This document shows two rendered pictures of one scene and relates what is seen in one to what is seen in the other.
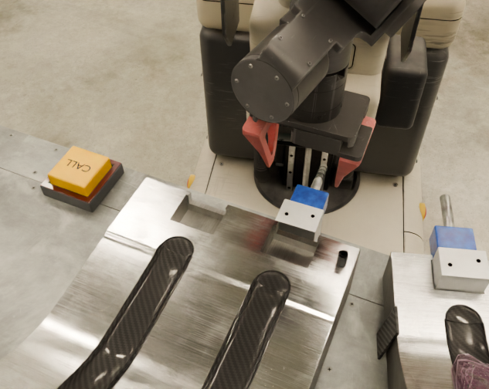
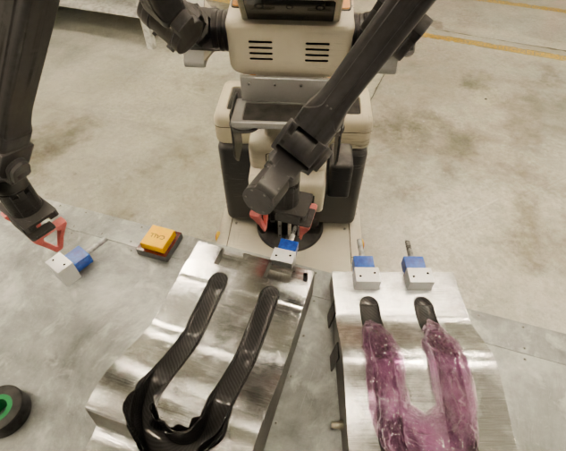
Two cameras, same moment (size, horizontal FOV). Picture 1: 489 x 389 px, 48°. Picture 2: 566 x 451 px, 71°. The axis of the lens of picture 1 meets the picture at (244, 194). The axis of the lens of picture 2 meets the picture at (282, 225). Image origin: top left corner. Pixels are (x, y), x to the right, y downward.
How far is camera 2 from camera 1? 0.22 m
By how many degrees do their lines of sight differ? 5
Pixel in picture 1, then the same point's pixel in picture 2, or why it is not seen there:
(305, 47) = (276, 181)
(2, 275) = (120, 302)
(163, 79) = (193, 167)
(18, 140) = (118, 223)
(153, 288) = (207, 300)
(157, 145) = (192, 212)
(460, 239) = (367, 262)
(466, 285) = (369, 285)
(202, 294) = (234, 302)
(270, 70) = (261, 192)
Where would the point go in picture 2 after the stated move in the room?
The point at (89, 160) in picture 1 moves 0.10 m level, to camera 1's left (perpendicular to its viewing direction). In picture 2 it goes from (164, 232) to (120, 236)
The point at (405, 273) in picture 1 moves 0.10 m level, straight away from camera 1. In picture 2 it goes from (339, 282) to (351, 247)
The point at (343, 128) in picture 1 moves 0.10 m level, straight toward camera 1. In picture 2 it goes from (299, 211) to (294, 254)
